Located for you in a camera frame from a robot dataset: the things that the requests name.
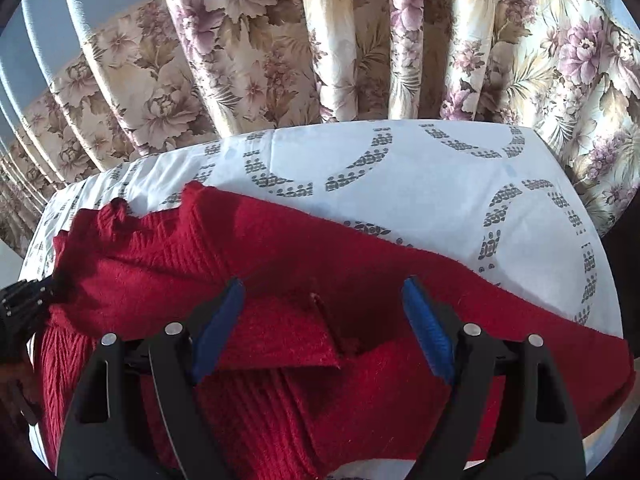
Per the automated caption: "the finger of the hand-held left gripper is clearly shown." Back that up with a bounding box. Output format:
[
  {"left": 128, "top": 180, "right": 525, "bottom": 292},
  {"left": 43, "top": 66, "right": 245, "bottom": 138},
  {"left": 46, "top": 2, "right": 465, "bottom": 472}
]
[{"left": 0, "top": 279, "right": 57, "bottom": 333}]

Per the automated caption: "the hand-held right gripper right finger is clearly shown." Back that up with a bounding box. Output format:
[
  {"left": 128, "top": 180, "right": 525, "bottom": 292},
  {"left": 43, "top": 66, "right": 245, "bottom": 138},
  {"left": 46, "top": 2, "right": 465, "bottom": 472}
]
[{"left": 401, "top": 275, "right": 586, "bottom": 480}]

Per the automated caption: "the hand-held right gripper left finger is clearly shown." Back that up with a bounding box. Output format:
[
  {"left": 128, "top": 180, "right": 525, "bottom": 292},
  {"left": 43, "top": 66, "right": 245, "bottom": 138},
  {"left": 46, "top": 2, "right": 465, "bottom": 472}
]
[{"left": 56, "top": 277, "right": 246, "bottom": 480}]

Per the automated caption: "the red knitted sweater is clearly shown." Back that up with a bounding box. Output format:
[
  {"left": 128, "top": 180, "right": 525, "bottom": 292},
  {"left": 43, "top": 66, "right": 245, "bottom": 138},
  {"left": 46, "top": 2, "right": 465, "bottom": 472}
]
[{"left": 30, "top": 180, "right": 633, "bottom": 480}]

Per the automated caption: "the patterned polka dot bed sheet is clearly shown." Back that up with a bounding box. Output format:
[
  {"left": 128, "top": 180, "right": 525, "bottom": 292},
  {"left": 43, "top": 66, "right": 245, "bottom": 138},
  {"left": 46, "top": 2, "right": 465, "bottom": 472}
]
[{"left": 20, "top": 119, "right": 626, "bottom": 480}]

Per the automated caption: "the blue floral curtain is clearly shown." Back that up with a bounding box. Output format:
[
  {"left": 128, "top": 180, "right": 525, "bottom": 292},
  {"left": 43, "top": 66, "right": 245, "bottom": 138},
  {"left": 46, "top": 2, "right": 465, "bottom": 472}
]
[{"left": 0, "top": 0, "right": 640, "bottom": 256}]

